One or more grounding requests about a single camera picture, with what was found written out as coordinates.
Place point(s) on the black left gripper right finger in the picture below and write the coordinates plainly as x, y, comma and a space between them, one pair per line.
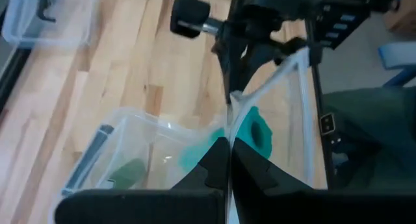
325, 207

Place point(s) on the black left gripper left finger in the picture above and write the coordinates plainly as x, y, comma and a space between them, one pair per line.
139, 207

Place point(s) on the blue metal frame seat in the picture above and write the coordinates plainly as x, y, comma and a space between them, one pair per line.
398, 60

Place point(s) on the clear plastic storage bin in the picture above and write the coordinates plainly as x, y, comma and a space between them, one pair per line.
292, 120

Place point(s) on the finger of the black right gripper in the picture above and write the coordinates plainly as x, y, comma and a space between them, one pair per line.
279, 52
190, 16

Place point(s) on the green elastic bandage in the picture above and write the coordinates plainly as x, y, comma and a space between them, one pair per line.
256, 133
128, 173

